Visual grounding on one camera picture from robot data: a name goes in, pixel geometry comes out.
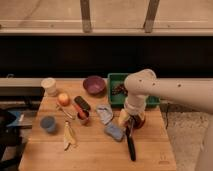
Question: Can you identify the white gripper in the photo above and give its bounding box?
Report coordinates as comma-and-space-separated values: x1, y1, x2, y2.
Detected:
118, 95, 146, 129

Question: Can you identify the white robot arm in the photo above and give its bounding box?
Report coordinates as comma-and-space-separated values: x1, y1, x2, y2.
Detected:
124, 69, 213, 171

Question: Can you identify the red-brown bowl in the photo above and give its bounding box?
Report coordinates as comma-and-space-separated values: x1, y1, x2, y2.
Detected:
120, 111, 147, 130

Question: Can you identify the purple bowl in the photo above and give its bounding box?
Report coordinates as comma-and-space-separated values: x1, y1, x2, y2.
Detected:
83, 75, 106, 95

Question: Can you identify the blue sponge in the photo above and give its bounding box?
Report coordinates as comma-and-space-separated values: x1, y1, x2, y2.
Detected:
104, 122, 124, 142

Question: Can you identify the green plastic tray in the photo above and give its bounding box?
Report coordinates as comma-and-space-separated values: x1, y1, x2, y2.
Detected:
107, 73, 160, 108

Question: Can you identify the blue-grey cloth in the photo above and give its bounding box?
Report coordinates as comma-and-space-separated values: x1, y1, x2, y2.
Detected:
96, 105, 114, 125

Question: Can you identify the dark grapes bunch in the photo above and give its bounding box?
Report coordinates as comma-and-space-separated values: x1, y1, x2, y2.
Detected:
112, 84, 128, 95

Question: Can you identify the red spoon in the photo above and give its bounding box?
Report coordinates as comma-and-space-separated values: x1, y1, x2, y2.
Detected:
72, 103, 86, 119

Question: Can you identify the black rectangular block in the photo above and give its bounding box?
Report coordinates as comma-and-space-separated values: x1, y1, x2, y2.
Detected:
74, 96, 91, 110

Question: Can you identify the banana peel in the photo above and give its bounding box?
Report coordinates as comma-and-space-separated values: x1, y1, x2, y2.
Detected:
64, 121, 77, 150

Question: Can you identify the red-yellow apple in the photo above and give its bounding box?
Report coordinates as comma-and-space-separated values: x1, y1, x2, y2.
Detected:
57, 93, 70, 106

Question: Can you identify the metal fork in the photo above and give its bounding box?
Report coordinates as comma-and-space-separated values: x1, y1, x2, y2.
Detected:
56, 104, 75, 120

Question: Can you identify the blue plastic cup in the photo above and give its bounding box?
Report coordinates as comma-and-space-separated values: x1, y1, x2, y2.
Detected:
40, 116, 56, 133

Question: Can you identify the white plastic cup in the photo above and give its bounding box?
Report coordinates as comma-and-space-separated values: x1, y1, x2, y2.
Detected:
41, 78, 57, 96

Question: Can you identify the black and blue object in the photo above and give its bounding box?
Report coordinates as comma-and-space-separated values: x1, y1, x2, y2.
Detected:
0, 108, 32, 171

